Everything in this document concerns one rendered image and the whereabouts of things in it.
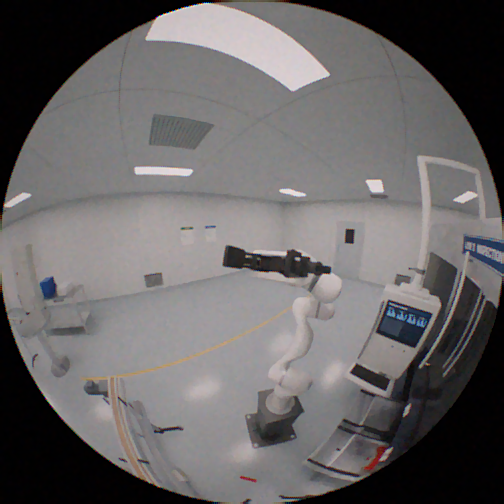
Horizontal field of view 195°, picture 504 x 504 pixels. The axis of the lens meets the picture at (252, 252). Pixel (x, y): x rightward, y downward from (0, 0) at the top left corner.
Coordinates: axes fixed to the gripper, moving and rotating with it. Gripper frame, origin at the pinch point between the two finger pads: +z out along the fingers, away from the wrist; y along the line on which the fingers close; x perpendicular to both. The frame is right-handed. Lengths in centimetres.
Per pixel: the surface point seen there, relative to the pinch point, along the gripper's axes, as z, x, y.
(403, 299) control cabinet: -101, -11, -61
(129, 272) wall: -65, -78, 459
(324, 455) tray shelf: -38, -99, -38
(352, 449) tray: -44, -97, -54
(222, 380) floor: -111, -160, 95
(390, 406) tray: -78, -86, -76
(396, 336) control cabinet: -108, -40, -65
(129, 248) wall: -54, -11, 452
